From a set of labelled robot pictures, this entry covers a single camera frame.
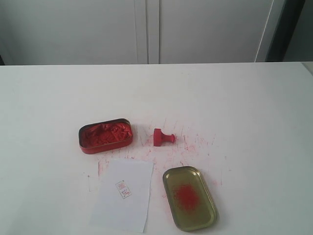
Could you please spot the gold metal tin lid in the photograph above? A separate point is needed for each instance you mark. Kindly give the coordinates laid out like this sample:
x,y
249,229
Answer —
x,y
191,204

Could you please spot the red plastic stamp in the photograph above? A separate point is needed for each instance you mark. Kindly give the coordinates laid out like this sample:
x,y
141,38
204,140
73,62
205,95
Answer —
x,y
159,137

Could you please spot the white paper sheet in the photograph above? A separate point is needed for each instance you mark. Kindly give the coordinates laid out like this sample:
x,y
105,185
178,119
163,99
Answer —
x,y
124,195

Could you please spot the white cabinet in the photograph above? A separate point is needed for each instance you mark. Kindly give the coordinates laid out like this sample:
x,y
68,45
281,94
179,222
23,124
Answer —
x,y
77,32

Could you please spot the red ink pad tin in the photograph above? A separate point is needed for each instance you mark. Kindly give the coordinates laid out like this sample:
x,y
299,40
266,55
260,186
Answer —
x,y
105,136

